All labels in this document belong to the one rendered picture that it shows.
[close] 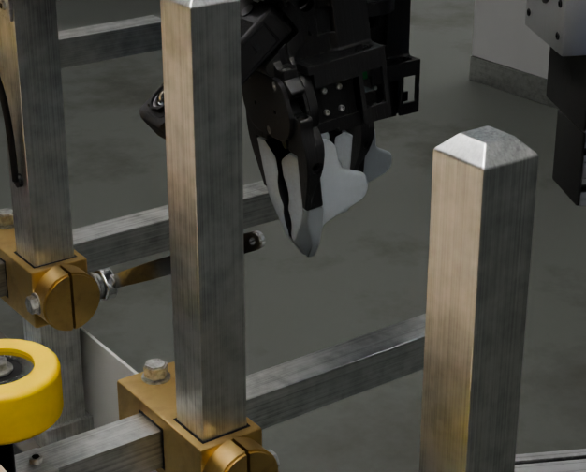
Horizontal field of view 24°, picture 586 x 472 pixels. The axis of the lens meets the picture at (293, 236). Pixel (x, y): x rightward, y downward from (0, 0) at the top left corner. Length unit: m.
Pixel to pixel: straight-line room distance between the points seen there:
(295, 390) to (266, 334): 1.82
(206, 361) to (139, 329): 1.98
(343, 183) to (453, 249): 0.34
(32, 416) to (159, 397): 0.14
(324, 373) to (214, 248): 0.20
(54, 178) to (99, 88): 3.33
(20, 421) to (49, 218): 0.27
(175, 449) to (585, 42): 0.78
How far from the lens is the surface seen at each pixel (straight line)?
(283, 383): 1.00
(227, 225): 0.86
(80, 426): 1.18
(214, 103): 0.83
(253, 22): 0.92
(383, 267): 3.13
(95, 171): 3.71
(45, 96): 1.06
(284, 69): 0.93
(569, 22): 1.53
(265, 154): 0.99
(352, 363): 1.03
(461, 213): 0.64
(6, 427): 0.86
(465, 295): 0.65
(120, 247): 1.18
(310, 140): 0.93
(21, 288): 1.12
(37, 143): 1.07
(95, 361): 1.14
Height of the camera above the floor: 1.33
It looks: 24 degrees down
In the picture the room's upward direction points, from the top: straight up
